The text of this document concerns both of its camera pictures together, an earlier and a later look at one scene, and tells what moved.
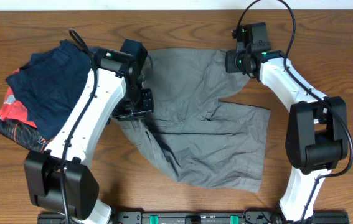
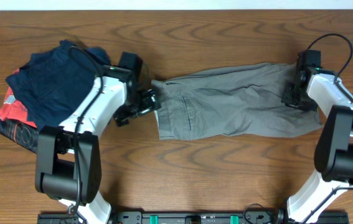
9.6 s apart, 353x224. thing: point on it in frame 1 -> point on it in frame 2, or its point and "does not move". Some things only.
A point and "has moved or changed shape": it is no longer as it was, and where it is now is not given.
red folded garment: [12, 109] does not move
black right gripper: [231, 66] -> [287, 98]
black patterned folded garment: [23, 134] does not move
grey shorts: [202, 141] has moved or changed shape
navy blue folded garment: [47, 83] does not move
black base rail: [200, 217] does not move
